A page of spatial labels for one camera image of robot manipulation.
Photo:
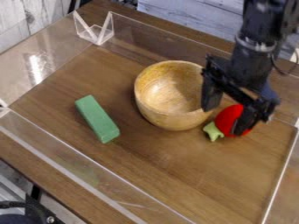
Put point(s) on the green rectangular block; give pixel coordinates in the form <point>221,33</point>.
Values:
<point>98,119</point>

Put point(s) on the red plush strawberry toy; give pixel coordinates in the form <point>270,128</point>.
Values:
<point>221,126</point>

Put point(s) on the clear acrylic corner bracket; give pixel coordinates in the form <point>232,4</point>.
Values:
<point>95,34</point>

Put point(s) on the clear acrylic tray wall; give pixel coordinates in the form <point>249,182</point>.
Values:
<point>153,176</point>

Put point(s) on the wooden bowl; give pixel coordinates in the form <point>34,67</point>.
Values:
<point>169,94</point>

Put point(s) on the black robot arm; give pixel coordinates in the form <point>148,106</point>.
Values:
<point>270,21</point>

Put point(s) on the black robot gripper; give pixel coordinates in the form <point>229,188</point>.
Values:
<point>241,76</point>

